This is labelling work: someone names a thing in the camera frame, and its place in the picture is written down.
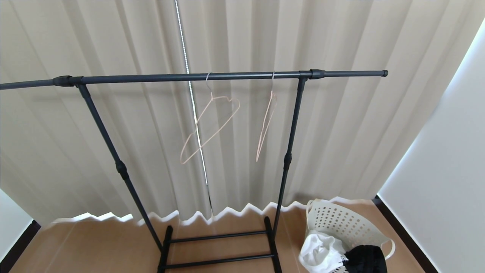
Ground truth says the pink clothes hanger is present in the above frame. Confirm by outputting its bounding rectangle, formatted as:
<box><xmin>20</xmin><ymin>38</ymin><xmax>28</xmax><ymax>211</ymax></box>
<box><xmin>256</xmin><ymin>71</ymin><xmax>278</xmax><ymax>163</ymax></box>
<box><xmin>180</xmin><ymin>72</ymin><xmax>241</xmax><ymax>165</ymax></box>

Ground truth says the black clothes rack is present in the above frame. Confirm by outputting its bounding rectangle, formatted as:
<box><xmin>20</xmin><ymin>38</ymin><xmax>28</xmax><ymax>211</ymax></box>
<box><xmin>0</xmin><ymin>69</ymin><xmax>389</xmax><ymax>273</ymax></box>

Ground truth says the white laundry basket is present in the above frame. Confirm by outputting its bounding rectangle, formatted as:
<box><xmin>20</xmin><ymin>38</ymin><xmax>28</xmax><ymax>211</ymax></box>
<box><xmin>305</xmin><ymin>199</ymin><xmax>396</xmax><ymax>273</ymax></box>

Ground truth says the black garment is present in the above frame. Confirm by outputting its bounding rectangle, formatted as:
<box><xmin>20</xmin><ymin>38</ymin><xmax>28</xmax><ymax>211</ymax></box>
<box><xmin>344</xmin><ymin>245</ymin><xmax>388</xmax><ymax>273</ymax></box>

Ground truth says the white printed t-shirt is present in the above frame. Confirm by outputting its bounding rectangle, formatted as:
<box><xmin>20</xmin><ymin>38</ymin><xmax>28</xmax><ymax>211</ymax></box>
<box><xmin>299</xmin><ymin>231</ymin><xmax>348</xmax><ymax>273</ymax></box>

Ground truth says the beige curtain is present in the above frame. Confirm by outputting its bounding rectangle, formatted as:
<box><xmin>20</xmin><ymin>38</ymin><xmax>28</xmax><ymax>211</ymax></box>
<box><xmin>0</xmin><ymin>0</ymin><xmax>485</xmax><ymax>228</ymax></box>

